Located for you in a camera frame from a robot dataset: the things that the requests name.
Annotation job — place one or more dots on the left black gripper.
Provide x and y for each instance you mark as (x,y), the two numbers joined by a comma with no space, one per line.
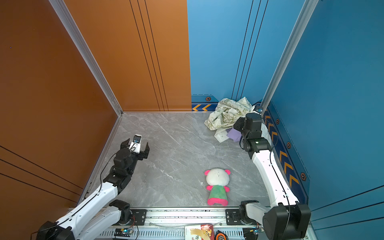
(144,154)

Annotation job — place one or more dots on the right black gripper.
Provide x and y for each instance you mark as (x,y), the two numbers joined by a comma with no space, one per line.
(237,125)

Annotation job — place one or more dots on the purple cloth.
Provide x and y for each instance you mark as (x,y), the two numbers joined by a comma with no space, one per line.
(234,135)

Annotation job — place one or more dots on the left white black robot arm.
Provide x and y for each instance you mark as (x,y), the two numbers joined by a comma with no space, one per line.
(101,209)

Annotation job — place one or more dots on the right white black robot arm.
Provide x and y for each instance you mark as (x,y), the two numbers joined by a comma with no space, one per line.
(285,218)

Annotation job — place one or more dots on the floral patterned cream cloth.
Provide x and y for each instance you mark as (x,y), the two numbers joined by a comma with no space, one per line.
(227,113)

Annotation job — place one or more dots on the white cloth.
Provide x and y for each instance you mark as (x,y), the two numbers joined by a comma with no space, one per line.
(222,134)

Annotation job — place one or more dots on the pink green plush toy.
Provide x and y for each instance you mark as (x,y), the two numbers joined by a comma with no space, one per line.
(218,180)

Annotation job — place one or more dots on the left green circuit board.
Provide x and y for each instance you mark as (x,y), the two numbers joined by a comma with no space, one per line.
(123,232)

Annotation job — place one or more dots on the green circuit board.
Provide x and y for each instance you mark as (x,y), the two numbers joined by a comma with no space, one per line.
(123,232)
(256,231)

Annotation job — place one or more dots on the right green circuit board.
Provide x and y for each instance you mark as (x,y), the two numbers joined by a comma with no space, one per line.
(256,231)

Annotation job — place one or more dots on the orange black tape measure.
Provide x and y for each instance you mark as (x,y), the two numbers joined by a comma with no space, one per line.
(221,236)

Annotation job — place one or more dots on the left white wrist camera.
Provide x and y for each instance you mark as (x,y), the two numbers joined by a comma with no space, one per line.
(135,146)

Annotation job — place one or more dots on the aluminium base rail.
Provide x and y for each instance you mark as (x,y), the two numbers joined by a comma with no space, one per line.
(192,216)

